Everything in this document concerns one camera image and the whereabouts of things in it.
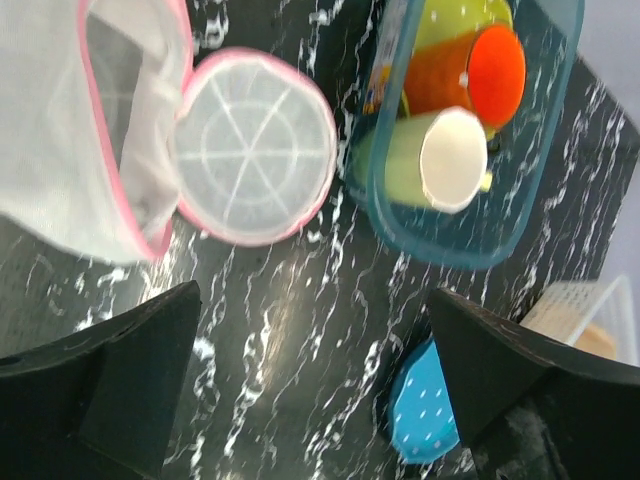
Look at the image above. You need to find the blue dotted plate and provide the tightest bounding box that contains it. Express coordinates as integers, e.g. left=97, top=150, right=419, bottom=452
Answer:
left=388, top=339, right=460, bottom=465

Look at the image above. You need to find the white perforated plastic basket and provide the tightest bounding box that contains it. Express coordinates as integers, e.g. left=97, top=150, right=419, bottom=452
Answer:
left=521, top=275, right=639, bottom=366

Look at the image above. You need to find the orange cup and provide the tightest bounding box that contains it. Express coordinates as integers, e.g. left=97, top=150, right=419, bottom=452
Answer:
left=403, top=23, right=526, bottom=131

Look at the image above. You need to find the yellow-green dotted plate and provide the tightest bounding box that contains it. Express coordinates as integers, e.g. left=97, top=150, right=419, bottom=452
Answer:
left=403, top=1, right=515, bottom=115

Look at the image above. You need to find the teal transparent plastic bin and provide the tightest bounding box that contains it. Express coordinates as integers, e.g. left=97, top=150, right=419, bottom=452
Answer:
left=345, top=1, right=585, bottom=270

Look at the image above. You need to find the cream yellow mug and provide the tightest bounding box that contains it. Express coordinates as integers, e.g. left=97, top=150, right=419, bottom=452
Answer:
left=352, top=107, right=493, bottom=214

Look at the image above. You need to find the white mesh laundry bag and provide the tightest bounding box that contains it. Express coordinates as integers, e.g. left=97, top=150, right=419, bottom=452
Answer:
left=1, top=1, right=337, bottom=264

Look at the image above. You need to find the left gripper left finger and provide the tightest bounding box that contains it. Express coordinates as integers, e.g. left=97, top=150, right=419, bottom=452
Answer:
left=1, top=281, right=201, bottom=479

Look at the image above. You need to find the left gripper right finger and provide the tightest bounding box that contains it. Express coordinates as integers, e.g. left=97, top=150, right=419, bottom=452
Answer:
left=428, top=289, right=639, bottom=479

